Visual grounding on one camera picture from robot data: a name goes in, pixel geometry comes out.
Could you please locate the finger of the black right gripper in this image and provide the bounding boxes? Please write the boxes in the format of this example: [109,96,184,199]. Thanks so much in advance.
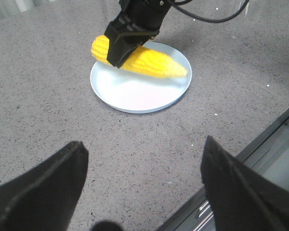
[104,16,159,68]

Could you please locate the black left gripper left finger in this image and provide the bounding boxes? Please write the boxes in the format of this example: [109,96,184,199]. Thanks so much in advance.
[0,141,89,231]

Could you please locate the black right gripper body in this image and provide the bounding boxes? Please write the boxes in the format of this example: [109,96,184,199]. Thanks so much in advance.
[118,0,173,33]

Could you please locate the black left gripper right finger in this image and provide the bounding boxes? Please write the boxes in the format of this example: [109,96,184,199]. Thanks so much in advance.
[200,136,289,231]

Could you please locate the yellow corn cob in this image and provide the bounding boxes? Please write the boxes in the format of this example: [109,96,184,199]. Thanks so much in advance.
[91,35,188,78]

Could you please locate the light blue round plate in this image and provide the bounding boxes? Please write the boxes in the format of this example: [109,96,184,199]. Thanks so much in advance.
[90,42,192,114]

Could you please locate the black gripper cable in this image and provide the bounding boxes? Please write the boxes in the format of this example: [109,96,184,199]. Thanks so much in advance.
[170,0,251,24]

